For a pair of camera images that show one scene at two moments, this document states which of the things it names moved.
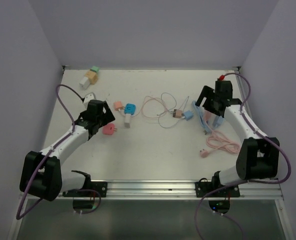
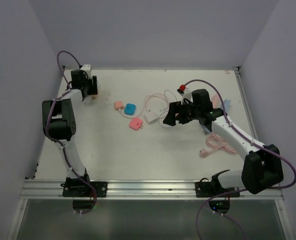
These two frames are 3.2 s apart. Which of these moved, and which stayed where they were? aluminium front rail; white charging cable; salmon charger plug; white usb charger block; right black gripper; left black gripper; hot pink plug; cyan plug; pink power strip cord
Moved: white usb charger block; white charging cable; right black gripper; hot pink plug; left black gripper
Stayed: cyan plug; salmon charger plug; aluminium front rail; pink power strip cord
